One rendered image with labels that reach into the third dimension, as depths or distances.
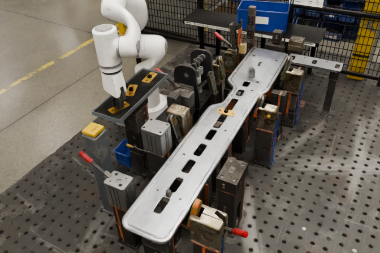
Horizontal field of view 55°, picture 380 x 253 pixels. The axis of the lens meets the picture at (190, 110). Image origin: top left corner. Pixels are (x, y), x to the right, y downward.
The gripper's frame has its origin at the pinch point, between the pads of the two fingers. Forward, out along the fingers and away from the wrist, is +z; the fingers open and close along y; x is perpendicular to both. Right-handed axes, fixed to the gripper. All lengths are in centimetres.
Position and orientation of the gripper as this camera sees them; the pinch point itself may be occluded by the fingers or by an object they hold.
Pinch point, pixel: (118, 102)
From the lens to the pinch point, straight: 146.8
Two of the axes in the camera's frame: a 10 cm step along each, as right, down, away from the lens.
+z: 0.4, 8.0, 6.0
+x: 7.3, -4.3, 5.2
